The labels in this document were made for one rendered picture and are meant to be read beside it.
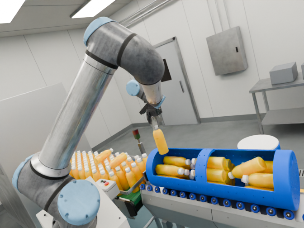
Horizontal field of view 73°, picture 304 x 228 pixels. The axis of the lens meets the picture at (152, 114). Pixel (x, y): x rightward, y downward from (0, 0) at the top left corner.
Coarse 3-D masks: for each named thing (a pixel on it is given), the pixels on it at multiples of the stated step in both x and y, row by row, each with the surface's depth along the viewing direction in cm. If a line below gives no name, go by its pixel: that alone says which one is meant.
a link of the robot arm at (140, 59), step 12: (132, 48) 61; (144, 48) 62; (132, 60) 62; (144, 60) 63; (156, 60) 65; (132, 72) 66; (144, 72) 65; (156, 72) 67; (144, 84) 72; (156, 84) 80; (144, 96) 119; (156, 96) 100; (156, 108) 122
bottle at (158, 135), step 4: (156, 132) 142; (160, 132) 142; (156, 136) 142; (160, 136) 142; (156, 140) 143; (160, 140) 142; (164, 140) 144; (156, 144) 145; (160, 144) 143; (164, 144) 144; (160, 148) 144; (164, 148) 144; (160, 152) 145; (164, 152) 144
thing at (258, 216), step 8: (144, 192) 162; (152, 192) 157; (160, 192) 152; (168, 192) 148; (176, 200) 142; (184, 200) 138; (192, 200) 134; (216, 208) 123; (224, 208) 120; (232, 208) 117; (248, 216) 111; (256, 216) 108; (264, 216) 106; (272, 216) 104; (288, 224) 99; (296, 224) 97
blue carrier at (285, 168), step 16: (160, 160) 160; (240, 160) 130; (272, 160) 118; (288, 160) 95; (160, 176) 139; (288, 176) 91; (192, 192) 131; (208, 192) 120; (224, 192) 112; (240, 192) 105; (256, 192) 100; (272, 192) 95; (288, 192) 91; (288, 208) 95
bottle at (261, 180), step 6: (252, 174) 107; (258, 174) 105; (264, 174) 103; (270, 174) 102; (246, 180) 108; (252, 180) 105; (258, 180) 103; (264, 180) 101; (270, 180) 100; (258, 186) 104; (264, 186) 102; (270, 186) 100
